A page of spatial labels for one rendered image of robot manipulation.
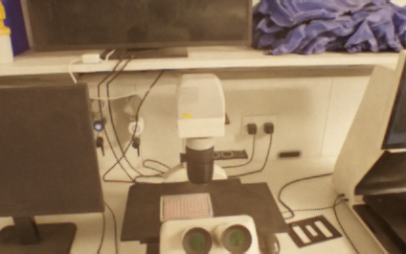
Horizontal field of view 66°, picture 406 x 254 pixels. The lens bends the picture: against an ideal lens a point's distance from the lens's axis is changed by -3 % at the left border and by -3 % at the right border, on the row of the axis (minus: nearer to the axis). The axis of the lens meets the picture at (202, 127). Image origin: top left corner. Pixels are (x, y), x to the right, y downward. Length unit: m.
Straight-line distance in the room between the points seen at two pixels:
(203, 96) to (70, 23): 0.59
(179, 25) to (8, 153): 0.62
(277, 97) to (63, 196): 0.88
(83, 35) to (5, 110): 0.39
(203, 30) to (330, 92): 0.63
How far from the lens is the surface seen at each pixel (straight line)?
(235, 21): 1.10
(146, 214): 0.84
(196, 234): 0.53
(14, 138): 0.88
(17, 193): 0.95
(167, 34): 1.09
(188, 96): 0.67
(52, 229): 1.18
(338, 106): 1.48
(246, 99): 1.32
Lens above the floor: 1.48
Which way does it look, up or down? 24 degrees down
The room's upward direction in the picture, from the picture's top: straight up
